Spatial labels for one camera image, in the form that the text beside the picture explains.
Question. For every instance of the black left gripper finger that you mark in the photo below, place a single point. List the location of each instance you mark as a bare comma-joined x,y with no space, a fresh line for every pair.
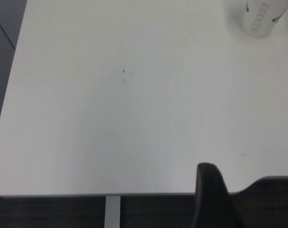
211,202

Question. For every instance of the white paper coffee cup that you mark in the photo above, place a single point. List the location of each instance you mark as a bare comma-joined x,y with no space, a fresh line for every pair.
260,19

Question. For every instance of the grey metal table leg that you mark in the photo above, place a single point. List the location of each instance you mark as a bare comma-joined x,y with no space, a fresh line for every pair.
113,212

